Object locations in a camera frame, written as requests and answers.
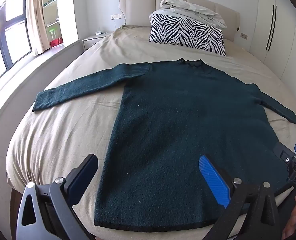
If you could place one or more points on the person's right hand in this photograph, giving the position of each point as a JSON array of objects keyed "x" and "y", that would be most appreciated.
[{"x": 288, "y": 230}]

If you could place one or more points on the white wall socket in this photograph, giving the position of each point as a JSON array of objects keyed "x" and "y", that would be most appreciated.
[
  {"x": 116, "y": 17},
  {"x": 244, "y": 35}
]

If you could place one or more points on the bed with beige sheet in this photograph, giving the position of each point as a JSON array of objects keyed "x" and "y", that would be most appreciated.
[{"x": 63, "y": 135}]

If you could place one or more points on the small item on nightstand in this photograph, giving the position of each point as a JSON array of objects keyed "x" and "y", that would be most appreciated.
[{"x": 100, "y": 33}]

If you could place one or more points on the black framed window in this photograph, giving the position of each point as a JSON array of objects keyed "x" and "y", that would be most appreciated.
[{"x": 13, "y": 42}]

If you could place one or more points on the beige curtain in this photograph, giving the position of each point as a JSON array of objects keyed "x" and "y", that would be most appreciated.
[{"x": 37, "y": 17}]

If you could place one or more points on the green lidded jar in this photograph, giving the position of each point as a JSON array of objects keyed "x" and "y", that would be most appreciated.
[{"x": 52, "y": 33}]

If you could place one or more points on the zebra print pillow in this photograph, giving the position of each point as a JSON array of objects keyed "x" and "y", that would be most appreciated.
[{"x": 187, "y": 32}]

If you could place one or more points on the white folded duvet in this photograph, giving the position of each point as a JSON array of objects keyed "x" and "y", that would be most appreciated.
[{"x": 195, "y": 10}]

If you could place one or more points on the red box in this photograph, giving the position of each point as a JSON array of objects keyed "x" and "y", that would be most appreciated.
[{"x": 56, "y": 42}]

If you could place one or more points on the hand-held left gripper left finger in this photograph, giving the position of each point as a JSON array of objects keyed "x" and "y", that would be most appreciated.
[{"x": 83, "y": 180}]

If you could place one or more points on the dark green sweater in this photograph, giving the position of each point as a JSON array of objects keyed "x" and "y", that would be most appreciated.
[{"x": 175, "y": 117}]

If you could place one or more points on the beige padded headboard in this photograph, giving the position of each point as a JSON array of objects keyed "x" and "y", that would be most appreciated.
[{"x": 138, "y": 10}]

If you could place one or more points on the white wardrobe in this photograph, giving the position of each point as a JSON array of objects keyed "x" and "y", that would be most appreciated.
[{"x": 262, "y": 17}]

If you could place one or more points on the white nightstand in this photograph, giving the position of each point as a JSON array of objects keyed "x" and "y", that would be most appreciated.
[{"x": 93, "y": 41}]

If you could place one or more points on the white open shelf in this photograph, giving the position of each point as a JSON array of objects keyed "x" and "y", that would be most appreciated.
[{"x": 50, "y": 7}]

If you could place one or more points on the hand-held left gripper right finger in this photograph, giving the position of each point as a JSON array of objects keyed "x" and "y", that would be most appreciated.
[{"x": 212, "y": 180}]

